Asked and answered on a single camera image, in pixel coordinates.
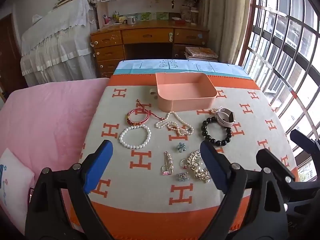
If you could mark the white smart watch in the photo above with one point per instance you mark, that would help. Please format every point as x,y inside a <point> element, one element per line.
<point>223,120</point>

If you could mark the pink plastic tray box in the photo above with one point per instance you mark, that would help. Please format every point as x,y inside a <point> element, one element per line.
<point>175,105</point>

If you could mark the white drawer lock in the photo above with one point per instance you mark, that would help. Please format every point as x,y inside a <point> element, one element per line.
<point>170,37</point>

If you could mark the pen holder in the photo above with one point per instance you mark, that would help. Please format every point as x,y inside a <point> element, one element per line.
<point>108,19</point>

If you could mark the blue white printed cloth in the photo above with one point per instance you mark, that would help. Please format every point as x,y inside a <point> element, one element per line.
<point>150,66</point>

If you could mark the wooden desk with drawers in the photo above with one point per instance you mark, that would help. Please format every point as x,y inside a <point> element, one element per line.
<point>147,36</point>

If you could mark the white embroidered pillow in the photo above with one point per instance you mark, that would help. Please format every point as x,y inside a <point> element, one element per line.
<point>12,175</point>

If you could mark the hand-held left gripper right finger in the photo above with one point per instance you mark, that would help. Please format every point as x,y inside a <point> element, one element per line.
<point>212,165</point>

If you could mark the beige curtain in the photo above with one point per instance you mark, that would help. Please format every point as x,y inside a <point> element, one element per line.
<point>225,17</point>

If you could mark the stack of books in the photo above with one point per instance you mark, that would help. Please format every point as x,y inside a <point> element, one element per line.
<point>200,52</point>

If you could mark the floral box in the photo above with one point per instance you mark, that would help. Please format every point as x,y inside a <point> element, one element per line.
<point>188,13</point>

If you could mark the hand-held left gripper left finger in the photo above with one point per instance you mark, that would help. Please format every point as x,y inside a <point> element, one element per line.
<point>100,162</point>

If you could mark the red box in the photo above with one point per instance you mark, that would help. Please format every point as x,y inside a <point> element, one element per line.
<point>178,20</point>

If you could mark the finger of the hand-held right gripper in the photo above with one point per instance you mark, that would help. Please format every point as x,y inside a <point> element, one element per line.
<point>305,141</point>
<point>277,162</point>

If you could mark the pink bedsheet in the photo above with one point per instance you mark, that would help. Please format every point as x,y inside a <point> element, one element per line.
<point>50,117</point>

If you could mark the orange beige patterned blanket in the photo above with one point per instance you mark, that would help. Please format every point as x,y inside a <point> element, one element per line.
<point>140,192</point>

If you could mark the brown wooden door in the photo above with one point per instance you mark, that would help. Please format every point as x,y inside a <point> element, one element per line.
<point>8,55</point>

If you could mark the small white clip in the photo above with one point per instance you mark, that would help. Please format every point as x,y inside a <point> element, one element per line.
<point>153,92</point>

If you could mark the white lace cover cloth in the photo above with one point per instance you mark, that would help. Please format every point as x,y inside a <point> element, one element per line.
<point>57,37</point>

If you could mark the white mug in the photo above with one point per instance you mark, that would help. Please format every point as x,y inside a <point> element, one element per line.
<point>130,20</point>

